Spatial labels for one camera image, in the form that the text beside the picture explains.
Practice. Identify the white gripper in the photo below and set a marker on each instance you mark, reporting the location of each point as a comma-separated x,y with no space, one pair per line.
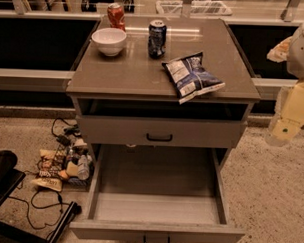
302,55

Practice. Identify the grey drawer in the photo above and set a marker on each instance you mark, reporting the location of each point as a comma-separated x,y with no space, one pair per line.
157,195
160,132

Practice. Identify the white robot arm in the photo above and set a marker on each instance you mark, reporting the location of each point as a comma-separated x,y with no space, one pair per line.
291,50

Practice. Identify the grey top drawer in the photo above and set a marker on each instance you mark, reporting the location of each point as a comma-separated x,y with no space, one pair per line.
160,132

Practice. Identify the grey drawer cabinet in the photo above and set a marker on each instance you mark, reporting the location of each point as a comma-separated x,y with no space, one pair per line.
133,84

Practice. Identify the blue white chip bag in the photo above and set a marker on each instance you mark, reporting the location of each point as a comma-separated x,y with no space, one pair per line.
190,78

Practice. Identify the blue soda can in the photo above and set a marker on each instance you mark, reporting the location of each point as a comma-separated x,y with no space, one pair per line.
156,39

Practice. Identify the white ceramic bowl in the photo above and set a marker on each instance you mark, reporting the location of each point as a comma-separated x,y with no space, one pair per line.
109,41

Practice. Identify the red soda can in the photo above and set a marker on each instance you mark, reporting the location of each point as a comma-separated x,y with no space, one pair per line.
116,16

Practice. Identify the clear plastic bottle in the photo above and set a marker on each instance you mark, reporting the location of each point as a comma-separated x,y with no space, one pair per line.
83,168

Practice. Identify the black power adapter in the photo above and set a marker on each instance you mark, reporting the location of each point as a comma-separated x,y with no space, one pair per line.
62,139

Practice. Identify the pile of snack packages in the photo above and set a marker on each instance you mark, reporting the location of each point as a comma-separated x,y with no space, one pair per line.
57,168

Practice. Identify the black chair base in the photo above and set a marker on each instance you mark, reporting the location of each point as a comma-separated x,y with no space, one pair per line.
10,178

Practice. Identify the white wire basket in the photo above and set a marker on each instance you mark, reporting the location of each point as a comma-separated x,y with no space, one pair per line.
209,7

